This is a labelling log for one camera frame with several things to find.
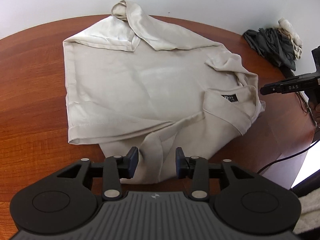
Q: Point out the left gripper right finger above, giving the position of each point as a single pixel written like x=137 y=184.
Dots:
x=197 y=170

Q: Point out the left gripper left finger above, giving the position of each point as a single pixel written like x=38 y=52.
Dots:
x=116 y=168

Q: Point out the beige satin shirt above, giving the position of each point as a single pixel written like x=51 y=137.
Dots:
x=133 y=80

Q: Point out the white cloth bundle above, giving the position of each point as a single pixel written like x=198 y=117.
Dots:
x=286 y=28

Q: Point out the dark grey garment pile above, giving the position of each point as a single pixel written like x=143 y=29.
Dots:
x=274 y=46

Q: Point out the white fluffy fabric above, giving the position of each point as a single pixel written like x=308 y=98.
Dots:
x=309 y=218

